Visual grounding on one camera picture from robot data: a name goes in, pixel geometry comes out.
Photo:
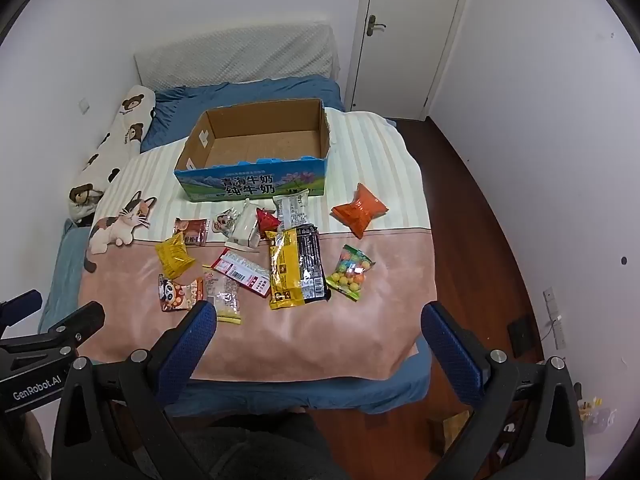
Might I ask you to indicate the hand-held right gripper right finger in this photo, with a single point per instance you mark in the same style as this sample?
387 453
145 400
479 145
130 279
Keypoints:
450 350

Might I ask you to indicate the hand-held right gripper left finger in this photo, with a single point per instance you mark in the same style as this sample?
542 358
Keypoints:
195 340

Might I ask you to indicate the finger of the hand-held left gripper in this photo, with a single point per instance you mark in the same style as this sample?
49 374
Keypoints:
75 325
20 307

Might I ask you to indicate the panda print snack packet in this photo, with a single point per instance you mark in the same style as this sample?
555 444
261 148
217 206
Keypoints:
177 295

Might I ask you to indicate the clear yellow-edged snack packet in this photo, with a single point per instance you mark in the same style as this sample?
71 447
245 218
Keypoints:
225 295

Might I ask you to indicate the red and white snack packet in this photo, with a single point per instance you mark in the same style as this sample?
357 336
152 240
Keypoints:
245 272

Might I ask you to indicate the brown pastry snack packet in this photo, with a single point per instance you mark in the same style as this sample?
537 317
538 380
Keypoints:
192 231

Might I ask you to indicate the yellow and black snack packet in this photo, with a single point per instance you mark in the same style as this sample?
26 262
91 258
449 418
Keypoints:
287 270

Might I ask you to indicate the plain white snack packet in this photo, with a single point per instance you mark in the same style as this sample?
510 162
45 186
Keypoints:
245 227

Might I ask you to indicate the colourful candy ball bag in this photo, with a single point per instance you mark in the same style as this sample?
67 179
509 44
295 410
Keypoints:
350 272

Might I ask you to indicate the printed cardboard box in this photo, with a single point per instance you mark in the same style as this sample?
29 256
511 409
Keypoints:
260 145

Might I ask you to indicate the black box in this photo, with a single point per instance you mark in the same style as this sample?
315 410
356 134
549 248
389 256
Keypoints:
525 335

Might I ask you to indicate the wooden stool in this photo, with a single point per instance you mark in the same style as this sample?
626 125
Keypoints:
452 432

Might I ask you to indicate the small yellow snack packet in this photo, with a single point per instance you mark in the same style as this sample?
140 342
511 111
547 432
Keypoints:
175 255

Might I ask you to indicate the striped pink cat blanket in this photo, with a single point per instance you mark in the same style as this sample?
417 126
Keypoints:
350 330

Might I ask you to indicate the white power strip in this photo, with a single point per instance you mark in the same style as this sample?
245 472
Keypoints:
552 320

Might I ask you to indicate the person's dark trousers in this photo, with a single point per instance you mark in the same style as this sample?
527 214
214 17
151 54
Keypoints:
240 450

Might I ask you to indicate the small figure print snack packet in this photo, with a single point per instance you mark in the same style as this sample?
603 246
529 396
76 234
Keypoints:
222 221

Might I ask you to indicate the small red snack packet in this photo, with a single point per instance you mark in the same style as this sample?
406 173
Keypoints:
267 221

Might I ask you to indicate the clear plastic container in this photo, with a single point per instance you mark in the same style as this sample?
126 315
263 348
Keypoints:
595 412

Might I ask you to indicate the white and black snack packet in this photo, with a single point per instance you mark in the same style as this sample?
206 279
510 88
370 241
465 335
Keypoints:
292 210

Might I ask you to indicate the orange snack packet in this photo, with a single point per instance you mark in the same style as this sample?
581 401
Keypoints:
360 210

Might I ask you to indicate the white bear print pillow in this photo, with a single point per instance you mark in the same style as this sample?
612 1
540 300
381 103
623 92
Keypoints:
125 130

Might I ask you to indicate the grey headboard cushion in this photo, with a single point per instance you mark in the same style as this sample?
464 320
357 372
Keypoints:
240 55

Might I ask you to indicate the white door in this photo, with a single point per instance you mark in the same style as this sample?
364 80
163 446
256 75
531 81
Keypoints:
405 60

